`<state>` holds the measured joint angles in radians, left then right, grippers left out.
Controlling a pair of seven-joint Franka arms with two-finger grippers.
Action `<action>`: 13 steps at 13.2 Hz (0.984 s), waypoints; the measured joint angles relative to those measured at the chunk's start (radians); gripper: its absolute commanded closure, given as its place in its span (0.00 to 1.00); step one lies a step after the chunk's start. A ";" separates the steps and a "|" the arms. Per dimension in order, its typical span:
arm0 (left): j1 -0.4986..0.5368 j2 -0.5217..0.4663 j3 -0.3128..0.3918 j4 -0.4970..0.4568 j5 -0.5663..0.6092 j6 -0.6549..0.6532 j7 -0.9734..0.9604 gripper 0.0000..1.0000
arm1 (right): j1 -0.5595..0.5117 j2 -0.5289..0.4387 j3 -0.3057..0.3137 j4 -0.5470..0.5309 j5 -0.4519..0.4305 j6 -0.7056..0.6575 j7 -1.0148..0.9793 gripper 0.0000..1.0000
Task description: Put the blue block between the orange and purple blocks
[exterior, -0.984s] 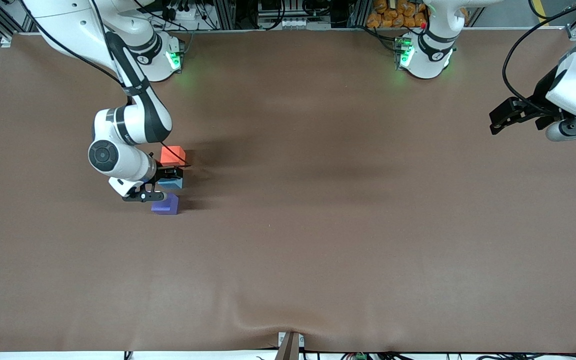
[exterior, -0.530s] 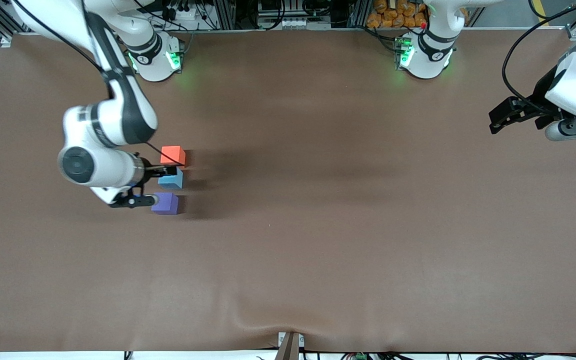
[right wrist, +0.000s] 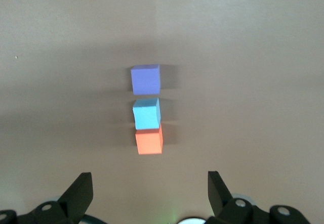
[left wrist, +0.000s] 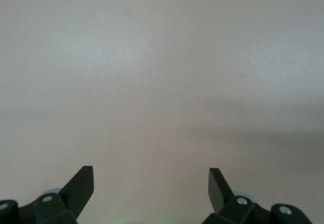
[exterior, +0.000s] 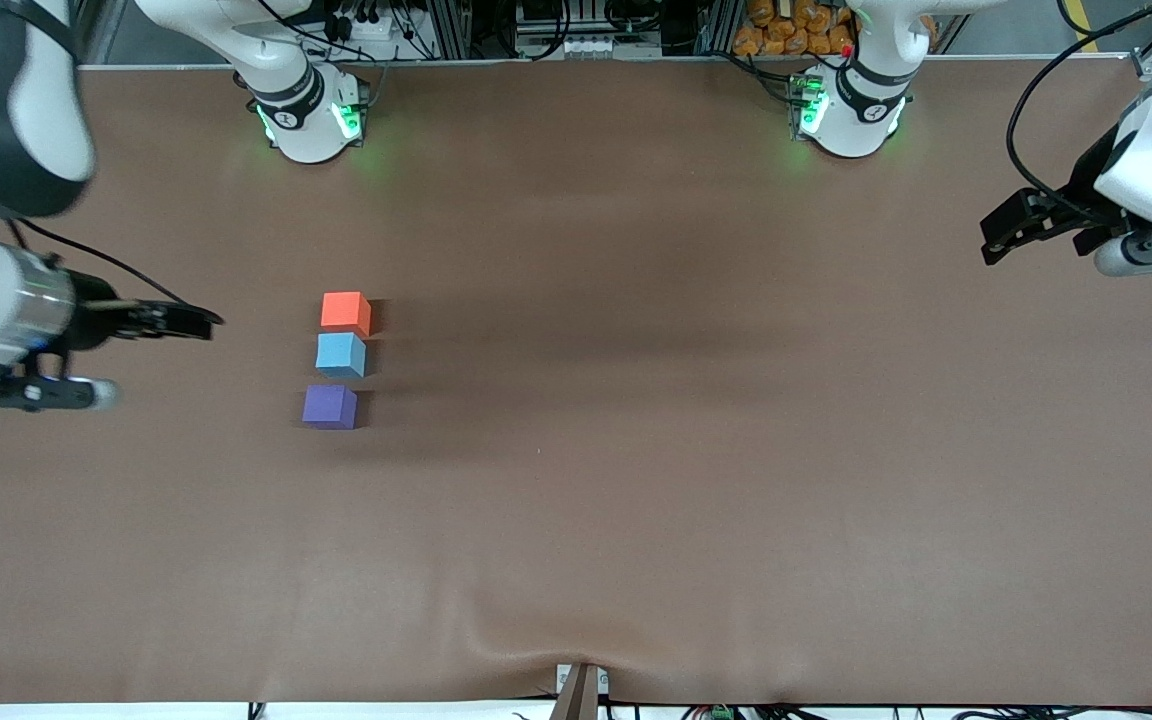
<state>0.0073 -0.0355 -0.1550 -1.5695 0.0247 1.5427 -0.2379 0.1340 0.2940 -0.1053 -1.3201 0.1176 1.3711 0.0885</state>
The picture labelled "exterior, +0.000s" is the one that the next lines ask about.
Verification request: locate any blue foam block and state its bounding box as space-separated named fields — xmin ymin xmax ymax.
xmin=316 ymin=332 xmax=367 ymax=380

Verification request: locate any orange foam block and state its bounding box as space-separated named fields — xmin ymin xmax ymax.
xmin=321 ymin=291 xmax=373 ymax=338

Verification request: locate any purple foam block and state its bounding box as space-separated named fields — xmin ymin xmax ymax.
xmin=302 ymin=384 xmax=358 ymax=431

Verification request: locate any white terminal block row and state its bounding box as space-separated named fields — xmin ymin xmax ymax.
xmin=554 ymin=35 xmax=649 ymax=58

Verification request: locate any orange packets pile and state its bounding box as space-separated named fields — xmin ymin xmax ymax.
xmin=733 ymin=0 xmax=937 ymax=58

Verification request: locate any white power strip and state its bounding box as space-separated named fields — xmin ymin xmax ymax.
xmin=329 ymin=8 xmax=407 ymax=43

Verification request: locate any brown table mat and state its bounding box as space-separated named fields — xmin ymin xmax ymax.
xmin=0 ymin=55 xmax=1152 ymax=707

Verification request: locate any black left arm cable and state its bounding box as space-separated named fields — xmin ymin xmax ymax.
xmin=1006 ymin=0 xmax=1152 ymax=216

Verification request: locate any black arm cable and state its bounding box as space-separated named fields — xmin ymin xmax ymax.
xmin=6 ymin=218 xmax=192 ymax=309
xmin=1006 ymin=0 xmax=1152 ymax=216

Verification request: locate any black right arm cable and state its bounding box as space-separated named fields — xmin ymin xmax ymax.
xmin=6 ymin=218 xmax=192 ymax=309

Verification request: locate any aluminium frame post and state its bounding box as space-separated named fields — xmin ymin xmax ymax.
xmin=433 ymin=0 xmax=472 ymax=61

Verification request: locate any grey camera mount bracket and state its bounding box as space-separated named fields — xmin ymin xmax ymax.
xmin=554 ymin=662 xmax=611 ymax=720

